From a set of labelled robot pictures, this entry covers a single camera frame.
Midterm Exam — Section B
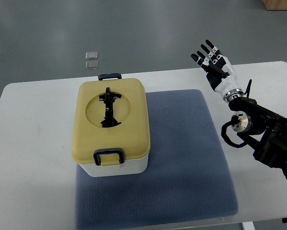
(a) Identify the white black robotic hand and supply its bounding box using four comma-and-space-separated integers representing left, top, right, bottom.
191, 40, 245, 103

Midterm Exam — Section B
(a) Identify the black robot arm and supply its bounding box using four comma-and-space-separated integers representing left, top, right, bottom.
221, 81, 287, 179

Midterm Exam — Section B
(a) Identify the white table leg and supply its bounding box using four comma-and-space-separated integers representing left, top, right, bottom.
242, 221, 255, 230

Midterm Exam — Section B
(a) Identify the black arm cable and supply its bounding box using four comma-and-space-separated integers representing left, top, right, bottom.
221, 120, 250, 147

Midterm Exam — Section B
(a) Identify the blue padded mat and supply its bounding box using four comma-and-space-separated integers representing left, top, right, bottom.
75, 90, 238, 230

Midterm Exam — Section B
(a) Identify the white storage box base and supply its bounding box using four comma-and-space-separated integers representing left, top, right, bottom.
79, 148, 149, 177

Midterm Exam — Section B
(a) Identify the yellow storage box lid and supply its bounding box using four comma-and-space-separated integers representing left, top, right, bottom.
72, 78, 150, 166

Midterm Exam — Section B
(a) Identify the wooden box corner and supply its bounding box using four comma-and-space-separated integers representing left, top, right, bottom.
262, 0, 287, 11

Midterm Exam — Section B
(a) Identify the lower floor tile marker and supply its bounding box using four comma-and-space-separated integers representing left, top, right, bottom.
85, 60, 98, 70

